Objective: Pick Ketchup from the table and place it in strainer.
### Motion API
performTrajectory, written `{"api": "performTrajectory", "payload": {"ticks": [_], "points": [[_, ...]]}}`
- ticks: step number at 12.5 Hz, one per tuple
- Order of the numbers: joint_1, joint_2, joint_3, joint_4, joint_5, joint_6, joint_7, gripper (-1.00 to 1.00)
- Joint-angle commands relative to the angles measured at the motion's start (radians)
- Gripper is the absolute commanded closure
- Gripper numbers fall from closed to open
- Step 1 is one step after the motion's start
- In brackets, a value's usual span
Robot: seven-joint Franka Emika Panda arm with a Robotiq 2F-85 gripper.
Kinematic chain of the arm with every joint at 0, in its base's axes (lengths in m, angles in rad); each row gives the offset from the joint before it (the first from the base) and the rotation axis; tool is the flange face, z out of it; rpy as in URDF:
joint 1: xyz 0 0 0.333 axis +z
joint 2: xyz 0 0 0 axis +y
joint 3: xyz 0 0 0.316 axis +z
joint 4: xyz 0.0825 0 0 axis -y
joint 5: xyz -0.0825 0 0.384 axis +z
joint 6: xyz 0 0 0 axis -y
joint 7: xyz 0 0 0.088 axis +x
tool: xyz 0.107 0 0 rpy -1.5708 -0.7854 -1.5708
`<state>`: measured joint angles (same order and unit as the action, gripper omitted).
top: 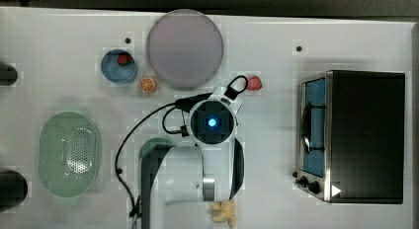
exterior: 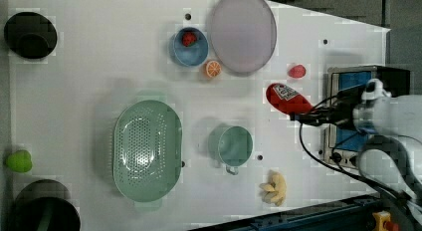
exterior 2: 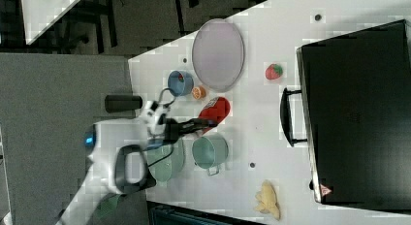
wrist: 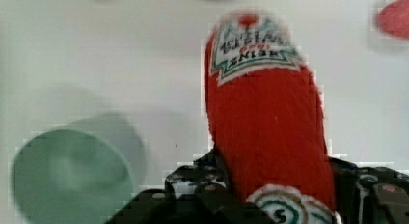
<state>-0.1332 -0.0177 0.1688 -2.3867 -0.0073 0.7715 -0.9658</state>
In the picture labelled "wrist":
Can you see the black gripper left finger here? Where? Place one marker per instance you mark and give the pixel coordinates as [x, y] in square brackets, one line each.
[199, 193]

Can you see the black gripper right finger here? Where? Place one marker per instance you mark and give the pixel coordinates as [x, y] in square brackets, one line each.
[370, 195]

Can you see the red plush ketchup bottle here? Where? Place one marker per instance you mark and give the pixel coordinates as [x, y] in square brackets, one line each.
[266, 120]

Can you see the green mug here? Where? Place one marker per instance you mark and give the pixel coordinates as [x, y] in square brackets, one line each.
[79, 173]

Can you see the red toy fruit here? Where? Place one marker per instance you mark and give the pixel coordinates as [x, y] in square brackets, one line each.
[393, 19]

